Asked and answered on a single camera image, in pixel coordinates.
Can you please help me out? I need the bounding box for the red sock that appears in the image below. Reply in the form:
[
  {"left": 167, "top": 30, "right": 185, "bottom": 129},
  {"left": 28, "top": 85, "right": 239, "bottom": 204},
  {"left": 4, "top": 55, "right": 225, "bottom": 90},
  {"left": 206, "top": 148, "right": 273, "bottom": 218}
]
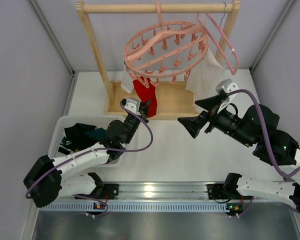
[{"left": 133, "top": 78, "right": 158, "bottom": 118}]

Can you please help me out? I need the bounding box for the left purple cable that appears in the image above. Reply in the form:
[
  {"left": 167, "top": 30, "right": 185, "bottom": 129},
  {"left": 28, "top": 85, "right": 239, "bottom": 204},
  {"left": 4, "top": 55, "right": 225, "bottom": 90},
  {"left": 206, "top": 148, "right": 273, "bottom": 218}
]
[{"left": 24, "top": 101, "right": 155, "bottom": 218}]

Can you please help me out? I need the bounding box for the white slotted cable duct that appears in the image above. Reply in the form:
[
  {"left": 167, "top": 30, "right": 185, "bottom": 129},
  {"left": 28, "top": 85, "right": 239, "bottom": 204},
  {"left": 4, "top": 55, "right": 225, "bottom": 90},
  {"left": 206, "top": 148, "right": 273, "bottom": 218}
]
[{"left": 41, "top": 200, "right": 240, "bottom": 213}]

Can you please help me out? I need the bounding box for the white plastic basket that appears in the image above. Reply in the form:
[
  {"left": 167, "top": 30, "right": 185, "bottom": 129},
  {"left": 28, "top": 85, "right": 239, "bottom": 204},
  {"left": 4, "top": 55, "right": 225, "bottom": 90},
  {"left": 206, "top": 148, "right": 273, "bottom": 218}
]
[{"left": 47, "top": 115, "right": 124, "bottom": 173}]

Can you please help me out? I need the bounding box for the white cloth garment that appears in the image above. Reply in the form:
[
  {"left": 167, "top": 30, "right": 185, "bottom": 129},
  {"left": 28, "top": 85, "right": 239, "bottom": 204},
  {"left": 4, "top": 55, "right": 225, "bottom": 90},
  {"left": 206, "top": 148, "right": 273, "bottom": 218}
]
[{"left": 185, "top": 48, "right": 225, "bottom": 101}]

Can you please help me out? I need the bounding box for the purple cable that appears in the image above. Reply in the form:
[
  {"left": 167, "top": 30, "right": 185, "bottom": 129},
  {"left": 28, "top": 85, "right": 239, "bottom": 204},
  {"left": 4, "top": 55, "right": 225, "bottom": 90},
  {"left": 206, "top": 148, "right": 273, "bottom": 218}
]
[
  {"left": 227, "top": 89, "right": 300, "bottom": 218},
  {"left": 24, "top": 101, "right": 155, "bottom": 218}
]

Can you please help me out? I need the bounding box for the pink wire clothes hanger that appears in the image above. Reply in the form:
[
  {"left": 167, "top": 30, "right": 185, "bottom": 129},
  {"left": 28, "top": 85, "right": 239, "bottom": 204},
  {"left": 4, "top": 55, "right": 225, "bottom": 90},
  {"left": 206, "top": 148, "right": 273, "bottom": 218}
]
[{"left": 196, "top": 0, "right": 241, "bottom": 75}]

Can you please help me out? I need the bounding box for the aluminium mounting rail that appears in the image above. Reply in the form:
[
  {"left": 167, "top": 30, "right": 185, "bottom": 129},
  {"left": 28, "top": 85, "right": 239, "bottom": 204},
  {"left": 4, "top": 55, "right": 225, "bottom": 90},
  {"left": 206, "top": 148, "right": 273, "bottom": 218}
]
[{"left": 29, "top": 181, "right": 300, "bottom": 201}]

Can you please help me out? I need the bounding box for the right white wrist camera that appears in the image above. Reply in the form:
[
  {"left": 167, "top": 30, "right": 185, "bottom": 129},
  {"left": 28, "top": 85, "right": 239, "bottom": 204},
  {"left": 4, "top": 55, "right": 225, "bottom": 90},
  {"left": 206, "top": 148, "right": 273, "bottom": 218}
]
[{"left": 215, "top": 78, "right": 239, "bottom": 114}]

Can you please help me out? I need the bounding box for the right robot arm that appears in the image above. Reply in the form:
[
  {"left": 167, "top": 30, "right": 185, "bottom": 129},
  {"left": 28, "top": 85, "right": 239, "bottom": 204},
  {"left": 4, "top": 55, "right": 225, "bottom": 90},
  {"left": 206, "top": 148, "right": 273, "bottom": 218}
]
[{"left": 177, "top": 89, "right": 300, "bottom": 214}]

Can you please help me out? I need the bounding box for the wooden clothes rack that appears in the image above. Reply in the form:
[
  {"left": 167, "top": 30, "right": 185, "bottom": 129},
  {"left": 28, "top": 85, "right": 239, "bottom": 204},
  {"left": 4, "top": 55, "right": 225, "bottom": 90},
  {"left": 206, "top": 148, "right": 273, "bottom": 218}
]
[{"left": 76, "top": 0, "right": 241, "bottom": 121}]

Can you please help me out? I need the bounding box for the white sock with stripes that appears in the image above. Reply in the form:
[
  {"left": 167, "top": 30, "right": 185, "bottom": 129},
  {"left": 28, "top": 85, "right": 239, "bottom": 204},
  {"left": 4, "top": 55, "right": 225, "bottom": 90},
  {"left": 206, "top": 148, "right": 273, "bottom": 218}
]
[{"left": 120, "top": 71, "right": 134, "bottom": 94}]

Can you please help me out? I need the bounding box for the black sock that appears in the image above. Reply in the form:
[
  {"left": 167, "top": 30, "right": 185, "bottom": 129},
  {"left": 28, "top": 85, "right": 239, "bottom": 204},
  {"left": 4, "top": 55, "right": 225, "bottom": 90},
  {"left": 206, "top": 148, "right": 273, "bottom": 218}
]
[{"left": 58, "top": 123, "right": 98, "bottom": 155}]

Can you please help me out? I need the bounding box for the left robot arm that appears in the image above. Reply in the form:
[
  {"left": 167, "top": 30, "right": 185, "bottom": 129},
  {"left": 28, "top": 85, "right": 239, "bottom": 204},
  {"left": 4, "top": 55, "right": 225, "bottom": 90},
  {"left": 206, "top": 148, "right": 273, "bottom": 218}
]
[{"left": 23, "top": 98, "right": 151, "bottom": 208}]

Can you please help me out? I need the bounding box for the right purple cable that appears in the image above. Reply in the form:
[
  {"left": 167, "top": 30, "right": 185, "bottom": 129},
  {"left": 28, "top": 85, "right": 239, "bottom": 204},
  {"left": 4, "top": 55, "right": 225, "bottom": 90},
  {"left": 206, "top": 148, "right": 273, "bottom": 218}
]
[{"left": 227, "top": 89, "right": 300, "bottom": 218}]

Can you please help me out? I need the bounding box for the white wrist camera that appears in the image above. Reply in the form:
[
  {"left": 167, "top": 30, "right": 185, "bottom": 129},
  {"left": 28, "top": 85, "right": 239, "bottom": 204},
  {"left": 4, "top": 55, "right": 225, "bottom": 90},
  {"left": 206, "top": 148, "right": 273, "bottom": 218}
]
[
  {"left": 215, "top": 78, "right": 239, "bottom": 114},
  {"left": 120, "top": 98, "right": 141, "bottom": 116}
]

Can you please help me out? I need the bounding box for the pink round clip hanger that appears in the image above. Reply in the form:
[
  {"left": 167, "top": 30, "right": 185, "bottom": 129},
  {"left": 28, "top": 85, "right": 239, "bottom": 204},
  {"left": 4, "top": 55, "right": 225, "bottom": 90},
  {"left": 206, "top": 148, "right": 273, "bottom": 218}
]
[{"left": 123, "top": 1, "right": 209, "bottom": 88}]

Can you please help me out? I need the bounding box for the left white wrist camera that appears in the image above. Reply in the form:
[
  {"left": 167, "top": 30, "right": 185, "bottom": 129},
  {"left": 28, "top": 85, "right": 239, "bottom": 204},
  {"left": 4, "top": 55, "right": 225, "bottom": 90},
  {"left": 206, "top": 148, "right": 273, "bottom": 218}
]
[{"left": 120, "top": 98, "right": 141, "bottom": 116}]

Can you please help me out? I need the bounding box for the dark teal sock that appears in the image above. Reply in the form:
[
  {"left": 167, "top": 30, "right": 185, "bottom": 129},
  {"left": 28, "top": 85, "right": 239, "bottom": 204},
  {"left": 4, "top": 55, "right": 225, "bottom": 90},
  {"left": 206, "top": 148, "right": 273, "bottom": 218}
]
[{"left": 84, "top": 128, "right": 107, "bottom": 142}]

